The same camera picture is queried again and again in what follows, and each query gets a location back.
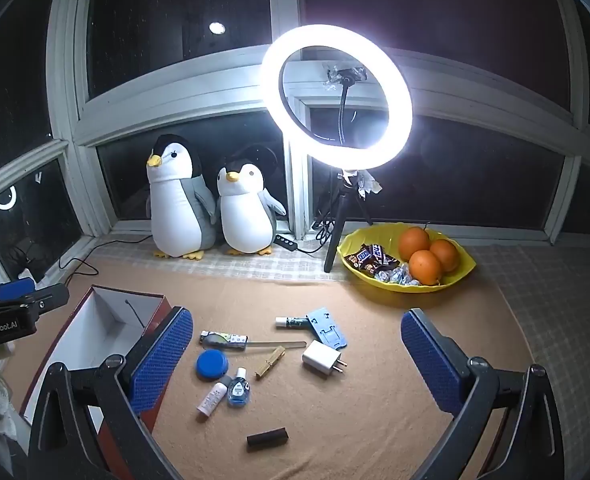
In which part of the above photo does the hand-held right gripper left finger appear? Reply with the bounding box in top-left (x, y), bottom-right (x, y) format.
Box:
top-left (27, 306), bottom-right (196, 480)

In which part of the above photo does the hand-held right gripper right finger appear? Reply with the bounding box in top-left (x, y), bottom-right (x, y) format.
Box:
top-left (400, 307), bottom-right (566, 480)

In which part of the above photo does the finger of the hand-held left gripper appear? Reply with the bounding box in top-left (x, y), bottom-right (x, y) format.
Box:
top-left (5, 283), bottom-right (70, 317)
top-left (0, 279), bottom-right (36, 306)

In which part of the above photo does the blue round lid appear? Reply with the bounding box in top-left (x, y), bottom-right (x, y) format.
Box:
top-left (196, 350), bottom-right (230, 380)

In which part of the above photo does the red cardboard box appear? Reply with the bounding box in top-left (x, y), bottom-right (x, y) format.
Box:
top-left (19, 284), bottom-right (183, 480)

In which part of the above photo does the small white bottle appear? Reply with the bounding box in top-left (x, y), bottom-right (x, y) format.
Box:
top-left (197, 381), bottom-right (232, 417)

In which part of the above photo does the small printed packet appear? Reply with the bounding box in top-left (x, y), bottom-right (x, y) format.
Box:
top-left (200, 331), bottom-right (250, 350)

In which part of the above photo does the small blue bottle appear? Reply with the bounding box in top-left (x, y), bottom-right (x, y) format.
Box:
top-left (226, 367), bottom-right (250, 407)

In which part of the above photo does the blue phone stand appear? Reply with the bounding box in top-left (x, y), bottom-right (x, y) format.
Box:
top-left (306, 308), bottom-right (349, 351)

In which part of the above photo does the wooden clothespin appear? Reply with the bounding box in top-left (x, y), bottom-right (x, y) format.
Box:
top-left (255, 346), bottom-right (287, 380)

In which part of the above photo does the white charger plug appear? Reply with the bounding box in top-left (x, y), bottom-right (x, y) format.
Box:
top-left (302, 340), bottom-right (350, 376)

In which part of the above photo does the metal spoon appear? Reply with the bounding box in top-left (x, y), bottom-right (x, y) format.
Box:
top-left (201, 335), bottom-right (307, 352)

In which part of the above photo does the black tube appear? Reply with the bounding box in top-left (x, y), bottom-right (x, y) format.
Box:
top-left (247, 427), bottom-right (290, 453)

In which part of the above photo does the yellow bowl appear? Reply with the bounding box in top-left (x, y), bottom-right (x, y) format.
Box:
top-left (337, 221), bottom-right (477, 293)

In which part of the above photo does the orange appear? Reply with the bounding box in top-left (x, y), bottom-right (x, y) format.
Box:
top-left (429, 238), bottom-right (461, 273)
top-left (399, 226), bottom-right (432, 262)
top-left (408, 249), bottom-right (443, 285)

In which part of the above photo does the dark wrapped chocolate bar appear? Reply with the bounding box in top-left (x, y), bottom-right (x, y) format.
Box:
top-left (344, 247), bottom-right (374, 269)

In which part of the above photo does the large penguin plush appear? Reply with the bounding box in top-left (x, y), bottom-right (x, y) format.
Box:
top-left (145, 134), bottom-right (220, 261)

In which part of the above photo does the small penguin plush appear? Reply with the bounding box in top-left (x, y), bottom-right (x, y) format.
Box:
top-left (216, 157), bottom-right (287, 256)

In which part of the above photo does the black gooseneck phone holder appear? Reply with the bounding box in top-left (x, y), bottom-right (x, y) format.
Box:
top-left (322, 62), bottom-right (368, 148)

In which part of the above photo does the thin black cable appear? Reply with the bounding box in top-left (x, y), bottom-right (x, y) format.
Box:
top-left (57, 237), bottom-right (157, 281)

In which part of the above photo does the black ring light cable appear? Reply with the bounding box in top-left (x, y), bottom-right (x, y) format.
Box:
top-left (295, 212), bottom-right (337, 254)

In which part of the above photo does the white window frame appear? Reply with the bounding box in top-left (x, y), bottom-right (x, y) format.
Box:
top-left (0, 0), bottom-right (590, 243)

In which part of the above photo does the white ring light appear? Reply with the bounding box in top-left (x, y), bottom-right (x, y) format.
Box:
top-left (261, 24), bottom-right (413, 170)

